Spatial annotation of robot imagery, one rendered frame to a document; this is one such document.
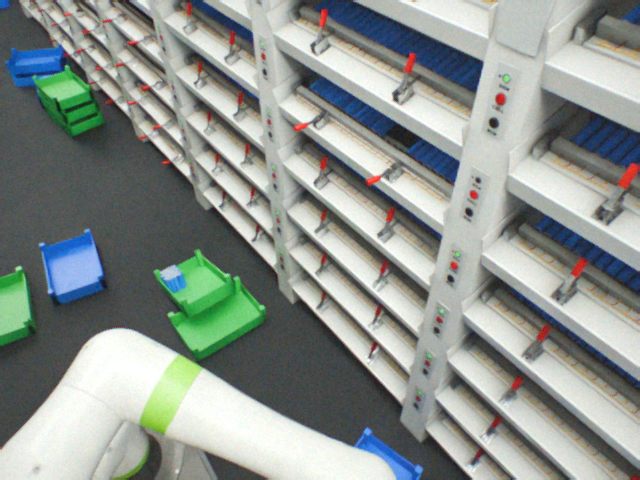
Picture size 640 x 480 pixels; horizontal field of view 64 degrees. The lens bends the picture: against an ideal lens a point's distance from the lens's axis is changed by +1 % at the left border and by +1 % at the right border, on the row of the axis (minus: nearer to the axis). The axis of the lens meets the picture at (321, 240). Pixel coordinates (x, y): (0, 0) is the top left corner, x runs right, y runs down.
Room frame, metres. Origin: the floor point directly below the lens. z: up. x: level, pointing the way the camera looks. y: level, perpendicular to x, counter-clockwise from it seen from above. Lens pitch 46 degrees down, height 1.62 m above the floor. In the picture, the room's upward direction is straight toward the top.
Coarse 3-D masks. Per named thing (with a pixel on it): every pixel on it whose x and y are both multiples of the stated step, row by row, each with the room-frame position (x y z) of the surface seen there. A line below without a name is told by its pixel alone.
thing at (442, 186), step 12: (312, 96) 1.20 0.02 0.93; (324, 108) 1.14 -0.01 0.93; (336, 120) 1.11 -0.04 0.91; (348, 120) 1.08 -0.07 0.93; (360, 132) 1.03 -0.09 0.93; (360, 144) 1.01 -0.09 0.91; (372, 144) 1.00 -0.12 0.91; (384, 144) 0.98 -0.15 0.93; (396, 156) 0.94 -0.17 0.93; (408, 168) 0.91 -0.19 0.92; (420, 168) 0.89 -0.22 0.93; (432, 180) 0.85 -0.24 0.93; (444, 192) 0.82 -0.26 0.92
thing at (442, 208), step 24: (312, 72) 1.30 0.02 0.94; (288, 96) 1.25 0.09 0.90; (288, 120) 1.22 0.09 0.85; (336, 144) 1.04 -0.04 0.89; (360, 168) 0.97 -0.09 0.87; (384, 168) 0.94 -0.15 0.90; (384, 192) 0.91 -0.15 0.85; (408, 192) 0.85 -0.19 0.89; (432, 192) 0.84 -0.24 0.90; (432, 216) 0.78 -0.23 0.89
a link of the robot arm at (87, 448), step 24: (48, 408) 0.33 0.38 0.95; (72, 408) 0.33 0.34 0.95; (96, 408) 0.34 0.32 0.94; (24, 432) 0.30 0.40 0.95; (48, 432) 0.30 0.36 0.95; (72, 432) 0.30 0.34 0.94; (96, 432) 0.31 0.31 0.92; (0, 456) 0.27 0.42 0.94; (24, 456) 0.26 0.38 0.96; (48, 456) 0.27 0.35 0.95; (72, 456) 0.27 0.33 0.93; (96, 456) 0.29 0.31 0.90
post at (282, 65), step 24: (264, 0) 1.25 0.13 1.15; (264, 24) 1.26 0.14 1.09; (288, 72) 1.26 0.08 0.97; (264, 96) 1.28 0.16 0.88; (264, 120) 1.29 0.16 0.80; (288, 192) 1.24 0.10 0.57; (288, 216) 1.24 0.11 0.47; (288, 240) 1.23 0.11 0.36; (288, 264) 1.24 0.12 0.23; (288, 288) 1.25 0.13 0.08
